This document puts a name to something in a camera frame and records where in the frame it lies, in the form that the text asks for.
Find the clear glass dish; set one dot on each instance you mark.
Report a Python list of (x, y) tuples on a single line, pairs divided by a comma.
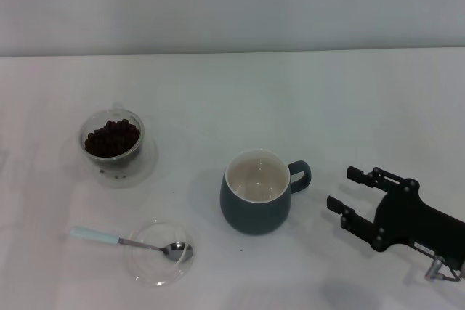
[(152, 270)]

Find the glass bowl of coffee beans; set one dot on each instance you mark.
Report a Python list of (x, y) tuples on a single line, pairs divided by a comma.
[(109, 159)]

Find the pile of coffee beans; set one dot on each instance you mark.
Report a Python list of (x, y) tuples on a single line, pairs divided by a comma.
[(112, 139)]

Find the dark green ceramic mug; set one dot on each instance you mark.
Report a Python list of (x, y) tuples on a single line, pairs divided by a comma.
[(250, 215)]

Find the glass saucer under cup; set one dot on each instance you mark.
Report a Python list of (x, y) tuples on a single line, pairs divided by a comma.
[(145, 165)]

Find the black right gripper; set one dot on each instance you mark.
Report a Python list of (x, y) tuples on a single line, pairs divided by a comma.
[(410, 223)]

